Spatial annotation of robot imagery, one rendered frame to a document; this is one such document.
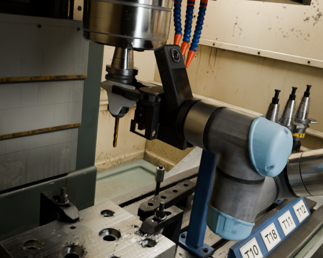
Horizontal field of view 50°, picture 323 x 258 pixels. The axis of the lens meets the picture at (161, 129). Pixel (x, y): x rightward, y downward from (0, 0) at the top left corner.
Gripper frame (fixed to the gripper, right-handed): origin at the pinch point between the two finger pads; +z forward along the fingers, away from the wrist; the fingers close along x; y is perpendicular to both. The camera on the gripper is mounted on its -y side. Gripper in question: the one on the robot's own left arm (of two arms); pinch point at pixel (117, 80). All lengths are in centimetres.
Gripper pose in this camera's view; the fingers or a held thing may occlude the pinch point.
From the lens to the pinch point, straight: 69.9
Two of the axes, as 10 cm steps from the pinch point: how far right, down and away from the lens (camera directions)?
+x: 6.7, -1.5, 7.3
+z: -7.3, -3.1, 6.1
